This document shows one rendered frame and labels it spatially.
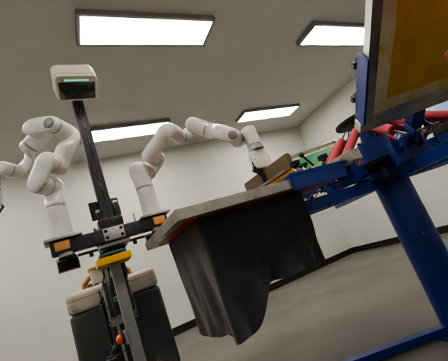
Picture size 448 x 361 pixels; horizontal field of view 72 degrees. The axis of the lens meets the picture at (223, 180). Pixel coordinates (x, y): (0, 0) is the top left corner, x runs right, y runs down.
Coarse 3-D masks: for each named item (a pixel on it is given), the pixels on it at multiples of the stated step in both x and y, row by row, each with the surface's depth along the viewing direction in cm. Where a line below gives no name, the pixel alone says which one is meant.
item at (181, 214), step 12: (288, 180) 121; (252, 192) 113; (264, 192) 115; (276, 192) 117; (204, 204) 104; (216, 204) 106; (228, 204) 107; (240, 204) 112; (168, 216) 106; (180, 216) 99; (192, 216) 101; (168, 228) 109; (156, 240) 128
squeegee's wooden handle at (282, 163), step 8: (280, 160) 141; (288, 160) 137; (264, 168) 153; (272, 168) 147; (280, 168) 142; (288, 168) 137; (256, 176) 160; (272, 176) 148; (248, 184) 169; (256, 184) 162
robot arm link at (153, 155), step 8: (160, 128) 168; (168, 128) 165; (176, 128) 166; (160, 136) 168; (168, 136) 167; (176, 136) 168; (184, 136) 174; (152, 144) 170; (160, 144) 170; (144, 152) 170; (152, 152) 170; (160, 152) 172; (144, 160) 171; (152, 160) 171; (160, 160) 177
